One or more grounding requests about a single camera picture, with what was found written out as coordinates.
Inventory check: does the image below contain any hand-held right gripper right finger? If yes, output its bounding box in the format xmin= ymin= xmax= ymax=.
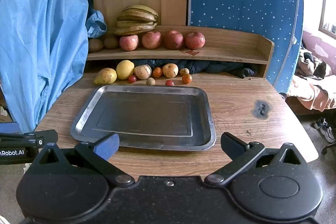
xmin=204 ymin=132 xmax=306 ymax=187

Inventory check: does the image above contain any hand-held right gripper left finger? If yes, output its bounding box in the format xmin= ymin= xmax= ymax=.
xmin=31 ymin=132 xmax=135 ymax=186

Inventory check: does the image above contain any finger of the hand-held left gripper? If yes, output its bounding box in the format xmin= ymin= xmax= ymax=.
xmin=0 ymin=130 xmax=59 ymax=148

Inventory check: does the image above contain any metal tray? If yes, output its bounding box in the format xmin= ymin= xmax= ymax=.
xmin=71 ymin=85 xmax=216 ymax=151

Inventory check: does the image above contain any striped pepino melon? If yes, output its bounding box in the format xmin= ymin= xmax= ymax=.
xmin=134 ymin=64 xmax=152 ymax=80

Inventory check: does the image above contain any yellow lemon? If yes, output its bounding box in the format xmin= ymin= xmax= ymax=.
xmin=116 ymin=60 xmax=135 ymax=80

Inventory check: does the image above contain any dark blue jacket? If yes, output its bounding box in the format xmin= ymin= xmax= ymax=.
xmin=131 ymin=57 xmax=257 ymax=79

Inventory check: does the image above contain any white sneaker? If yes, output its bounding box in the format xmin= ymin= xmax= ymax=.
xmin=314 ymin=118 xmax=336 ymax=143

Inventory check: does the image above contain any pink blanket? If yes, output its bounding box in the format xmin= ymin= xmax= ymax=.
xmin=287 ymin=74 xmax=336 ymax=112

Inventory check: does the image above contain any black chair base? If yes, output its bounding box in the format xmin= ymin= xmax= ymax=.
xmin=322 ymin=143 xmax=336 ymax=155

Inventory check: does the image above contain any round yellow pepino melon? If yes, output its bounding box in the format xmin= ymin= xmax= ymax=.
xmin=162 ymin=63 xmax=179 ymax=78

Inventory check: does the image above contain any wooden desk shelf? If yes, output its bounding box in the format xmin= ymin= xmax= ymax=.
xmin=86 ymin=25 xmax=275 ymax=78

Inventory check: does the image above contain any red apple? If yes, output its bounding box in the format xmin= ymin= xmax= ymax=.
xmin=164 ymin=30 xmax=184 ymax=50
xmin=184 ymin=32 xmax=206 ymax=50
xmin=119 ymin=34 xmax=139 ymax=51
xmin=142 ymin=31 xmax=161 ymax=50

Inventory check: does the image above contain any light blue plastic sheet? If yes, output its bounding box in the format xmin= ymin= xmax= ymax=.
xmin=0 ymin=0 xmax=90 ymax=134

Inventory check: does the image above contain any pile of clothes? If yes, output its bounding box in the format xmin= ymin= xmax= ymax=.
xmin=298 ymin=47 xmax=327 ymax=79

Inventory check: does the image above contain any crumpled blue plastic bag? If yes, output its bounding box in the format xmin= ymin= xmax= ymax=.
xmin=85 ymin=10 xmax=108 ymax=39

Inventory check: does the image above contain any bunch of bananas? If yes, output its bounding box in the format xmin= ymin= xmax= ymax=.
xmin=113 ymin=5 xmax=159 ymax=36

